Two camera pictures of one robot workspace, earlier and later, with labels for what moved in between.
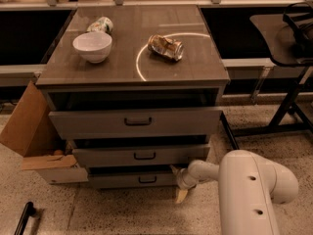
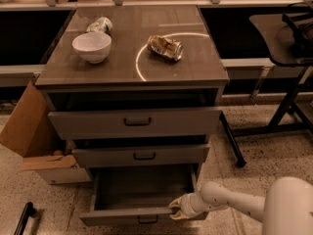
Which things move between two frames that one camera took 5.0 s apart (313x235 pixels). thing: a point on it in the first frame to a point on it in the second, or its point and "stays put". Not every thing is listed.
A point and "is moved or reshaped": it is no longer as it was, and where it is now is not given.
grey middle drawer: (127, 156) stays put
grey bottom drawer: (133, 180) is moved or reshaped
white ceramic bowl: (93, 46) stays put
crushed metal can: (166, 47) stays put
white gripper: (183, 179) to (186, 206)
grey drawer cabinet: (134, 90) stays put
